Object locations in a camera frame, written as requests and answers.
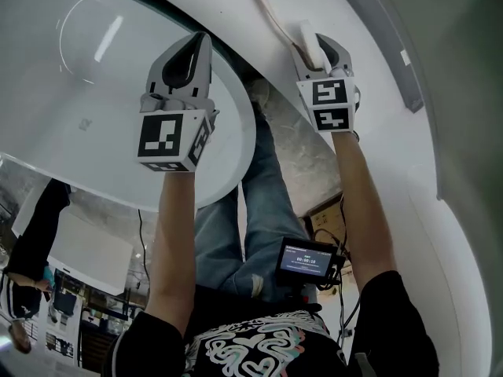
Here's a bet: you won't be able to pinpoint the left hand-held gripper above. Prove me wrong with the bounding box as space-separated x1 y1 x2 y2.
136 31 220 174

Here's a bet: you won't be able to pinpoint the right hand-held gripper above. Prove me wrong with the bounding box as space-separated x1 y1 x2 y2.
290 32 362 134

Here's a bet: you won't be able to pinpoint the roll of beige tape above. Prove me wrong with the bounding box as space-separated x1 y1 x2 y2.
240 0 329 73

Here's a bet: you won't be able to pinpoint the white bathtub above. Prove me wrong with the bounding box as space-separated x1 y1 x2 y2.
0 0 259 214

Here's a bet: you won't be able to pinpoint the person's right forearm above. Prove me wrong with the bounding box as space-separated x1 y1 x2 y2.
332 130 402 290

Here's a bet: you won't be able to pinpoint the person's left forearm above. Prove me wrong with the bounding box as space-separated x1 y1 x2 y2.
144 169 197 343

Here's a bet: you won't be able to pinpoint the person's pale shoe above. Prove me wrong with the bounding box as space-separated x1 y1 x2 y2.
243 79 272 112

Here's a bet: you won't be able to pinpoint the grey roller blind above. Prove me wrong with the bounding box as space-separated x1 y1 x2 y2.
328 0 503 329

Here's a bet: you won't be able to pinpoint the brown cardboard box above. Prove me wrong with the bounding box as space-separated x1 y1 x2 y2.
302 200 347 235

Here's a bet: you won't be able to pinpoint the person's blue jeans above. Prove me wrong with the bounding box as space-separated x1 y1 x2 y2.
194 108 311 302

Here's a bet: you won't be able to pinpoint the small black monitor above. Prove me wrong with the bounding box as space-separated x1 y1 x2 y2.
274 236 347 290

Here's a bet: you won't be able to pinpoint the white low cabinet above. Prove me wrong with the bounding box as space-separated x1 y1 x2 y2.
11 210 133 296

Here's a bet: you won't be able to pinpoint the dark storage shelf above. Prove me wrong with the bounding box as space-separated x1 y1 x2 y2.
41 265 150 368

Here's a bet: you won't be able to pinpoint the person's black printed shirt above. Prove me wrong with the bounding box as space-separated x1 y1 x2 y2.
108 269 439 377

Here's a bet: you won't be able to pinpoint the grey harness strap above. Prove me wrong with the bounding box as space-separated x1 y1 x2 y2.
355 351 374 377

